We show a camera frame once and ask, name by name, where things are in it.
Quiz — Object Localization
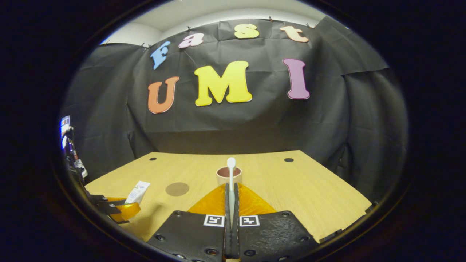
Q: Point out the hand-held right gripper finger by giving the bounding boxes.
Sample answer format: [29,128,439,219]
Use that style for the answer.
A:
[233,183,321,262]
[147,183,233,262]

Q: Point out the white toothpaste tube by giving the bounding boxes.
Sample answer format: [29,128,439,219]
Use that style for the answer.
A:
[125,180,151,205]

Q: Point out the round brown coaster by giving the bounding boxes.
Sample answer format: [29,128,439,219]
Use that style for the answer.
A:
[165,182,190,197]

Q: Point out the beige cup brown inside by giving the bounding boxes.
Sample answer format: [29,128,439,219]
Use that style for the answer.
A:
[216,166,243,186]

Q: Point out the pale green toothbrush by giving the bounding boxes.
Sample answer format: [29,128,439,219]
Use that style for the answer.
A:
[226,157,237,227]

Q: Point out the wooden desktop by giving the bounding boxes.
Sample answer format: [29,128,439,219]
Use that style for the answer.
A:
[84,150,373,243]

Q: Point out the bright monitor screen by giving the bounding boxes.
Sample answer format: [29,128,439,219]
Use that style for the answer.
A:
[60,115,71,148]

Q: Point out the black backdrop cloth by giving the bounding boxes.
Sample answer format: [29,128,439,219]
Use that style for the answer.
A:
[60,18,409,204]

